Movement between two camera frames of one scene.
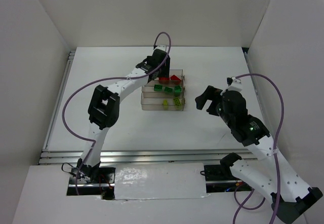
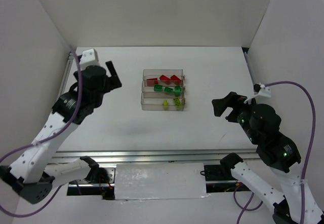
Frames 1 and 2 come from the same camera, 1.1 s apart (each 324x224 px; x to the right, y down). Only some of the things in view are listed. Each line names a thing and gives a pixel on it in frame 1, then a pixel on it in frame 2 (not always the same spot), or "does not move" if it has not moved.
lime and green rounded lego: (165, 104) does not move
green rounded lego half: (157, 87) does not move
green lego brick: (168, 89) does not move
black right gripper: (216, 102) to (233, 106)
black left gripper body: (164, 70) to (113, 77)
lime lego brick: (177, 102) does not move
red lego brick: (174, 78) does not move
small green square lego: (177, 88) does not move
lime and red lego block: (164, 80) to (152, 81)
